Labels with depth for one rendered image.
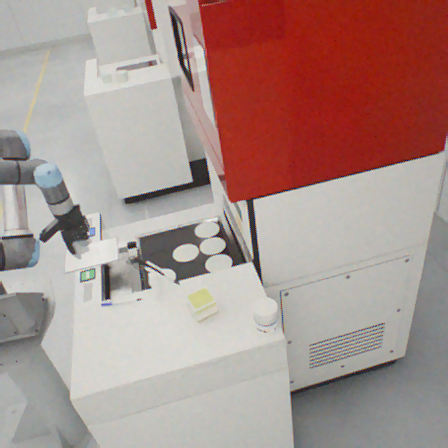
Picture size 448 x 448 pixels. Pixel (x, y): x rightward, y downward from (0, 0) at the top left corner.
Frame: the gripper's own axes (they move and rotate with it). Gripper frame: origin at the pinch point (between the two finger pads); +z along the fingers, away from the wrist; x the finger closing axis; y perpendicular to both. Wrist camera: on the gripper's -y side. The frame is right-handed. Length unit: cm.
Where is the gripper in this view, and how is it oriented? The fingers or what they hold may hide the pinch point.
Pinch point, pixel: (77, 256)
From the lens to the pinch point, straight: 162.9
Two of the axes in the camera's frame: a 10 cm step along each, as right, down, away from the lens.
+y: 9.7, -2.3, 1.0
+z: 1.3, 7.8, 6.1
